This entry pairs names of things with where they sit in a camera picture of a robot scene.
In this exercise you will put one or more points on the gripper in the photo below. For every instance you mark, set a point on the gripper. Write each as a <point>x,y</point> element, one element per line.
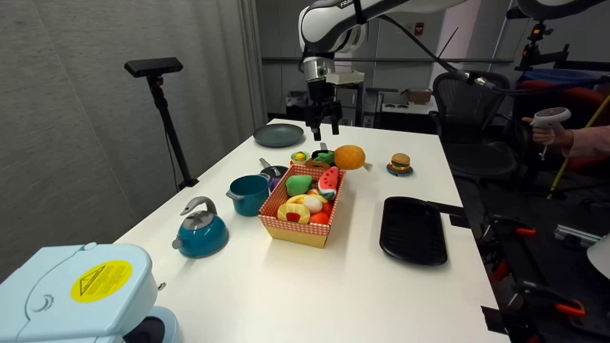
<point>321,97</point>

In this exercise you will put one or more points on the person's forearm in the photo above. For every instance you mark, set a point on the person's forearm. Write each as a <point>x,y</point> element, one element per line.
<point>591,142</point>

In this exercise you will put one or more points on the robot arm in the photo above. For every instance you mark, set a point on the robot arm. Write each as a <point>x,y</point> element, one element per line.
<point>329,24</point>

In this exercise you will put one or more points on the small black toy pan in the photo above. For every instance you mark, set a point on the small black toy pan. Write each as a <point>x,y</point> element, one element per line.
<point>320,153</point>

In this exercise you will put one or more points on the green toy vegetable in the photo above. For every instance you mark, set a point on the green toy vegetable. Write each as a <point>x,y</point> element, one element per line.
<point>325,157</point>

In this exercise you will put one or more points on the orange fruit toy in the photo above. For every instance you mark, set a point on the orange fruit toy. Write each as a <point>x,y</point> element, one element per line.
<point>349,157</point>

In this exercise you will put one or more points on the brown toy bread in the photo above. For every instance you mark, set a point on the brown toy bread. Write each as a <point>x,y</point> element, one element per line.
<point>318,165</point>

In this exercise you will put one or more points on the small bowl with yellow toy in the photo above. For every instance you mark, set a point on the small bowl with yellow toy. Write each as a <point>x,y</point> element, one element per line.
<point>299,157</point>

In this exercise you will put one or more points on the watermelon slice toy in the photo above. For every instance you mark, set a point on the watermelon slice toy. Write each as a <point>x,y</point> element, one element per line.
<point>329,182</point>

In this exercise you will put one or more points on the green avocado toy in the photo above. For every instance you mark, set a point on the green avocado toy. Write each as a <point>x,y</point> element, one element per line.
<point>298,185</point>

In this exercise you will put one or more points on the black toy pot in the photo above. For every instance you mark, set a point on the black toy pot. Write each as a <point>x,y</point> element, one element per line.
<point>276,171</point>

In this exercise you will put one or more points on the yellow banana toy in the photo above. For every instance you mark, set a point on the yellow banana toy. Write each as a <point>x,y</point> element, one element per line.
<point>298,197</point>

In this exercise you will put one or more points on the purple toy vegetable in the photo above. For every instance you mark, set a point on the purple toy vegetable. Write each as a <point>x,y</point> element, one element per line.
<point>275,184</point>

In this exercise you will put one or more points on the toy burger on teal plate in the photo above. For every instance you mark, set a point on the toy burger on teal plate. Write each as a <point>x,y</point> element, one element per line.
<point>400,164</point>

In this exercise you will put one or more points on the red tomato toy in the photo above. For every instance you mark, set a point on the red tomato toy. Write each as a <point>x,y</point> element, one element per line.
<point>319,218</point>

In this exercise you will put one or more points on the yellow pineapple slice toy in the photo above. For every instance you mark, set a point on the yellow pineapple slice toy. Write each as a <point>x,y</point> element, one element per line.
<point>293,212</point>

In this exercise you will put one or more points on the teal toy pot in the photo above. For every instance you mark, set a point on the teal toy pot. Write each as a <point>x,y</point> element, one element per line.
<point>248,196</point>

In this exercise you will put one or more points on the orange checked cardboard box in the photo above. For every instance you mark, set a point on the orange checked cardboard box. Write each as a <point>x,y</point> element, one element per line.
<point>295,228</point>

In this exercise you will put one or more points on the teal toy kettle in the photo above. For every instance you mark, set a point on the teal toy kettle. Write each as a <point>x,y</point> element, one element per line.
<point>202,236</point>

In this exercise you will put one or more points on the light blue toy appliance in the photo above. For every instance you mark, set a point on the light blue toy appliance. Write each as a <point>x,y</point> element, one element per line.
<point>76,295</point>

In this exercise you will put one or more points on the grey plate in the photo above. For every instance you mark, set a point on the grey plate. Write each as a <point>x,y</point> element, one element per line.
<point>278,135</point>

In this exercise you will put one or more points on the black tray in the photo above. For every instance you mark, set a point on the black tray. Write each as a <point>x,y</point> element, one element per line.
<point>412,231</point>

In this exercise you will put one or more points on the black office chair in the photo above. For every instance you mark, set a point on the black office chair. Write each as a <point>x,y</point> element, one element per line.
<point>469,114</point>

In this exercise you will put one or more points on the person's hand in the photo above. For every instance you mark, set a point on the person's hand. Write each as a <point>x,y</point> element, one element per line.
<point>548,136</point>

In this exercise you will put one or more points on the hand controller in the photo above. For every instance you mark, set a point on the hand controller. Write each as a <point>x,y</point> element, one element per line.
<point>550,116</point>

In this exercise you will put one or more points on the yellow stick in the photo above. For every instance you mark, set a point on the yellow stick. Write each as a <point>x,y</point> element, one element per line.
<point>574,152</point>

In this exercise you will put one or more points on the camera on tripod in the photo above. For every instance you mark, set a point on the camera on tripod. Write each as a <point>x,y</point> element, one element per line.
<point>153,66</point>

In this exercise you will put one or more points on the camera on mount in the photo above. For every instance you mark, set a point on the camera on mount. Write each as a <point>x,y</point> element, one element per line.
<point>538,47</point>

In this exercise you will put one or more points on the aluminium rail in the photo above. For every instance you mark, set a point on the aluminium rail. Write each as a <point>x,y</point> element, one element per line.
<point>576,236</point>

